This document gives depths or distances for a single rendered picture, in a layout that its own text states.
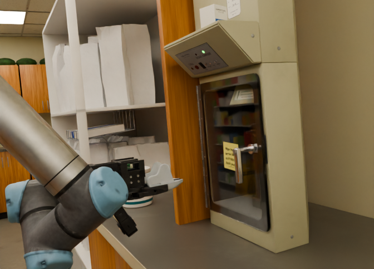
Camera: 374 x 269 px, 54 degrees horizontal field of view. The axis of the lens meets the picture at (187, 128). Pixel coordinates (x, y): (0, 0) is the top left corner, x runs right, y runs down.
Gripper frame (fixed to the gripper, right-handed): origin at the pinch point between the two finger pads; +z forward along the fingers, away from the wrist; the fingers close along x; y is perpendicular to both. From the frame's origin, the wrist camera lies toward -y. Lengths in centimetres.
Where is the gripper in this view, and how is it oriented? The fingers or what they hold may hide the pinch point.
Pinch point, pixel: (176, 184)
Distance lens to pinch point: 86.7
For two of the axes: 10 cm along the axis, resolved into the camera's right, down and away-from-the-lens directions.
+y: -0.8, -10.0, -0.5
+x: -4.5, -0.1, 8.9
